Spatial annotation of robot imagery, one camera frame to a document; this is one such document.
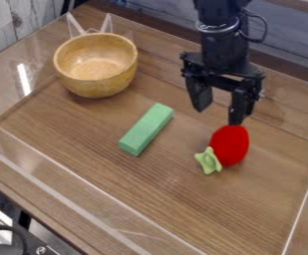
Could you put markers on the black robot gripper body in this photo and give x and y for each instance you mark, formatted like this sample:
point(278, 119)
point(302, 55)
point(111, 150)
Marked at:
point(223, 60)

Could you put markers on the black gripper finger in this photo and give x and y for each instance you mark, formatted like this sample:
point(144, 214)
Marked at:
point(244, 98)
point(200, 92)

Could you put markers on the red plush strawberry toy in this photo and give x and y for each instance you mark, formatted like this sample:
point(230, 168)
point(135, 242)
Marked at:
point(227, 149)

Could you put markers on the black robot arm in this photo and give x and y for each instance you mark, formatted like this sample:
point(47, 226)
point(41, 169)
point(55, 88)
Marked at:
point(216, 12)

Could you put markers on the green rectangular block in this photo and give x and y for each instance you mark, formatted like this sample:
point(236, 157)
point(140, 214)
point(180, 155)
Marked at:
point(142, 134)

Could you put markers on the wooden bowl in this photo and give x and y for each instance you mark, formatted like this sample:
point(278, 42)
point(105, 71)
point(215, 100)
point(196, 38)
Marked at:
point(97, 64)

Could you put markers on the black metal stand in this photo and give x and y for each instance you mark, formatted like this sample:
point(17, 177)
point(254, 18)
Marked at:
point(44, 242)

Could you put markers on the clear acrylic tray wall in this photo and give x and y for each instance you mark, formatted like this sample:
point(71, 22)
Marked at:
point(119, 204)

